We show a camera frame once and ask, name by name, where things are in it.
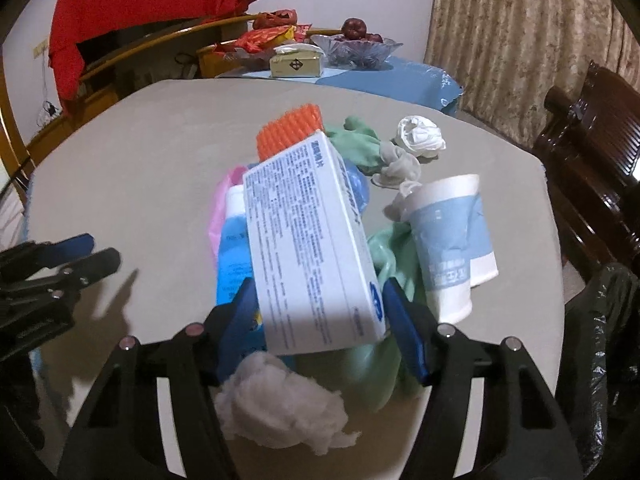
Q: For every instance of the white and blue paper cup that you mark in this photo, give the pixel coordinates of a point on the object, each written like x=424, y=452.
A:
x=440, y=240

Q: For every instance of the orange foam net sleeve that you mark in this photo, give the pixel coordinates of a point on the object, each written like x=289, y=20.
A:
x=290, y=130

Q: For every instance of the grey table cover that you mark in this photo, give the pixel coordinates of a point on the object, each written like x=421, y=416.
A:
x=165, y=160

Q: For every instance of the blue white bottle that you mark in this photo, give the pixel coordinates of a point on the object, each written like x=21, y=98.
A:
x=235, y=250

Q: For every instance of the blue tablecloth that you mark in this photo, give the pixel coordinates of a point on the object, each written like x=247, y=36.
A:
x=400, y=82

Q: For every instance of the white printed cardboard box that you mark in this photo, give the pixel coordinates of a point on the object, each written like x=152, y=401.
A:
x=310, y=240

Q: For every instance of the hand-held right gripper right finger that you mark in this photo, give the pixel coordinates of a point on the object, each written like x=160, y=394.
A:
x=406, y=330

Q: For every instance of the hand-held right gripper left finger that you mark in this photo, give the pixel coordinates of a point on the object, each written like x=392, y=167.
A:
x=239, y=312

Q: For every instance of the bin with black bag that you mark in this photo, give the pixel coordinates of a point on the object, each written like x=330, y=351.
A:
x=615, y=335

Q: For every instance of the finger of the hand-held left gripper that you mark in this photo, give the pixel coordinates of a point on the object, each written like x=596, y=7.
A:
x=75, y=245
x=100, y=260

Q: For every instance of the pink plastic pouch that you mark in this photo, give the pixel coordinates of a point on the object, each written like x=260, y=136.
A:
x=222, y=210

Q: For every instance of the white crumpled tissue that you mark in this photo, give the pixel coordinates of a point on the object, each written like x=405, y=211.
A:
x=417, y=135

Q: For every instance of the red plastic bag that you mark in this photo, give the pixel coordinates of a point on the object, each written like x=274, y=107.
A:
x=275, y=19

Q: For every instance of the blue plastic bag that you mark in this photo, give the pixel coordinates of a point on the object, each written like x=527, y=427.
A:
x=357, y=185

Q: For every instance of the yellowish tissue box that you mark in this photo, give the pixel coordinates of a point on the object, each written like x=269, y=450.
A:
x=295, y=66

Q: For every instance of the translucent white crumpled glove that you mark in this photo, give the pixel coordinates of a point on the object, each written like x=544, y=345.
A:
x=400, y=165

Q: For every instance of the green rubber glove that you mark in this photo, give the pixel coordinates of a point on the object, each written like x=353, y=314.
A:
x=395, y=260
x=357, y=142

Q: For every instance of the glass bowl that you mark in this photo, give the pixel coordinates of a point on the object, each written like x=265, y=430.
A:
x=350, y=52

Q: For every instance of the red cloth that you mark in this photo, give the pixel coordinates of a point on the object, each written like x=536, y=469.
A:
x=150, y=5

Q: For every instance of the dark wooden armchair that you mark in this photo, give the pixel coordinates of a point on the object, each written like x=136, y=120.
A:
x=590, y=160

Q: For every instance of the white cotton wad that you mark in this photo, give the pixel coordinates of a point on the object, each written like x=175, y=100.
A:
x=280, y=405

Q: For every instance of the red snack packet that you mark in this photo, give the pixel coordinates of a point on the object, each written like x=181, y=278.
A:
x=265, y=37

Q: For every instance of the beige patterned curtain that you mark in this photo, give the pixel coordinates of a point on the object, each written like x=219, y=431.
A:
x=525, y=35

